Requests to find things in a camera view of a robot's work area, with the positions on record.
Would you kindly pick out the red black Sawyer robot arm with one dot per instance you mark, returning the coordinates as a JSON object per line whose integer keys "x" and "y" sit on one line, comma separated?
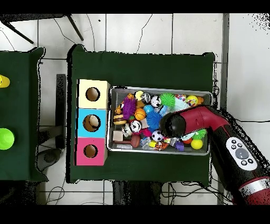
{"x": 211, "y": 122}

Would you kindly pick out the shallow silver mesh bin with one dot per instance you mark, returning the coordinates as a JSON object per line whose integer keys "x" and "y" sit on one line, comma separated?
{"x": 120, "y": 95}

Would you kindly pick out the wooden box with three holes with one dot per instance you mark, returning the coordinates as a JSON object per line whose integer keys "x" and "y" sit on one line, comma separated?
{"x": 101, "y": 118}

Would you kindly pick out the orange toy basketball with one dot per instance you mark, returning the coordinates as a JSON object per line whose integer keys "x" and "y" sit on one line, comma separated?
{"x": 139, "y": 114}

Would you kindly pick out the purple spiky rubber toy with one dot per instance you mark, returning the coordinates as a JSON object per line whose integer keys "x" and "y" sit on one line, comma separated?
{"x": 129, "y": 107}

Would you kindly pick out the red soda can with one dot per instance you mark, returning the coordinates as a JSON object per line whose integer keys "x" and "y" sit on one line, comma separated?
{"x": 135, "y": 126}

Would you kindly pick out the toy hamburger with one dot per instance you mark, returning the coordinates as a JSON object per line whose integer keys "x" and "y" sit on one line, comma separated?
{"x": 119, "y": 119}

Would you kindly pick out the blue spiky rubber ball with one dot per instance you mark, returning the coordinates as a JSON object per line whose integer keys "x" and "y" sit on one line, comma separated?
{"x": 154, "y": 120}

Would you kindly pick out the green spiky rubber ball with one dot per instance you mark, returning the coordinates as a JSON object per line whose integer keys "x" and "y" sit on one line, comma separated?
{"x": 167, "y": 99}

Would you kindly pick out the beige ball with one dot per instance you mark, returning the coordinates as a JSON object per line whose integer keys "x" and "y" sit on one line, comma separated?
{"x": 93, "y": 120}

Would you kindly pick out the dark green tablecloth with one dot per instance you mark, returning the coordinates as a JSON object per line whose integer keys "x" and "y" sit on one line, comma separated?
{"x": 19, "y": 105}
{"x": 137, "y": 69}

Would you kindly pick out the tiger plush toy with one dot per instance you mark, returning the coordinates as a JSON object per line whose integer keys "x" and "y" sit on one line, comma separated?
{"x": 161, "y": 146}

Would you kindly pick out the mint green cloth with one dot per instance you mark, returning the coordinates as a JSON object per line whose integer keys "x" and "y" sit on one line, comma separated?
{"x": 179, "y": 105}

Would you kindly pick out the green plastic cup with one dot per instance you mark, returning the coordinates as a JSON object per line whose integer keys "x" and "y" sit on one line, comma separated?
{"x": 6, "y": 138}

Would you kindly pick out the yellow plastic cup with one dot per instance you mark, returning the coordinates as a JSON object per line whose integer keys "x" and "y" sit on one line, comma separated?
{"x": 4, "y": 81}

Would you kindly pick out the black metal stand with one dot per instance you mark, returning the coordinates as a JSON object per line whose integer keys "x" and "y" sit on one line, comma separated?
{"x": 31, "y": 17}

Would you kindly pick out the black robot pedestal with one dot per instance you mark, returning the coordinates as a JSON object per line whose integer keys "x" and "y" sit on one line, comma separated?
{"x": 137, "y": 192}

